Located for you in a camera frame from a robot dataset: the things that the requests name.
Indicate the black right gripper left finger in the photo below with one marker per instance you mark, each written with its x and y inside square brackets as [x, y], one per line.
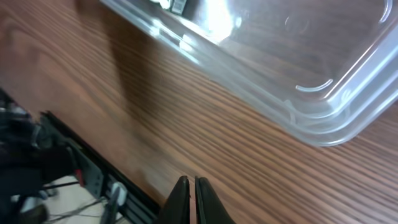
[176, 209]

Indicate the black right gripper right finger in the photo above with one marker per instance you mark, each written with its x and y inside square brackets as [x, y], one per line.
[209, 209]

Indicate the green Zam-Buk ointment box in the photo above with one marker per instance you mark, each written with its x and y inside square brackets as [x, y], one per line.
[173, 6]

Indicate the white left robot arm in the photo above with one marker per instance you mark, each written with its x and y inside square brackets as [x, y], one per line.
[25, 169]

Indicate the clear plastic container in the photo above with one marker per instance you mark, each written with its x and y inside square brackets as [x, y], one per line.
[322, 69]

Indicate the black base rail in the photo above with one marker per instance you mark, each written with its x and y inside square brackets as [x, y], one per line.
[100, 178]

